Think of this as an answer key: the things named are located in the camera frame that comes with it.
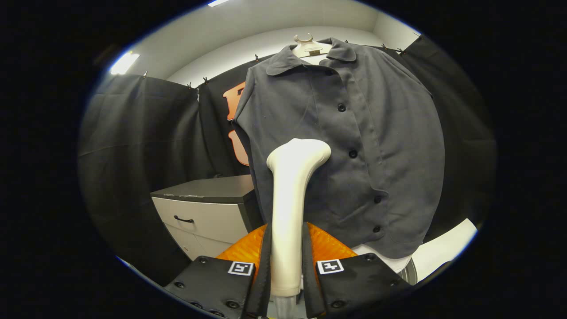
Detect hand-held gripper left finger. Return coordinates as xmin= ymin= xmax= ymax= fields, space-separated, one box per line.
xmin=164 ymin=224 xmax=273 ymax=319

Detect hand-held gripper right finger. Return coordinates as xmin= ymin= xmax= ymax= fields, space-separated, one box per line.
xmin=303 ymin=222 xmax=410 ymax=319

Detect white garment steamer hose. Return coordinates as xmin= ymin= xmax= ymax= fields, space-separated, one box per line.
xmin=272 ymin=295 xmax=298 ymax=319

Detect white garment steamer head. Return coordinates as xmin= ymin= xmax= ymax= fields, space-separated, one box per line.
xmin=267 ymin=138 xmax=332 ymax=297

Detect dark grey button shirt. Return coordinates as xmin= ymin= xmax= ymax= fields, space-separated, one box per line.
xmin=233 ymin=38 xmax=446 ymax=259

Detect grey drawer cabinet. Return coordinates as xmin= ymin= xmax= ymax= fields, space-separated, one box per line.
xmin=151 ymin=174 xmax=265 ymax=262

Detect white table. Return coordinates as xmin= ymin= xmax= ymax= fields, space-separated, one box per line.
xmin=410 ymin=218 xmax=478 ymax=284

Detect white mannequin torso stand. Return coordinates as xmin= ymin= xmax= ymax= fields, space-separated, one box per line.
xmin=291 ymin=34 xmax=413 ymax=274

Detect ceiling strip light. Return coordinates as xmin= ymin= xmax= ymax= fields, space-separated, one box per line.
xmin=109 ymin=52 xmax=140 ymax=75

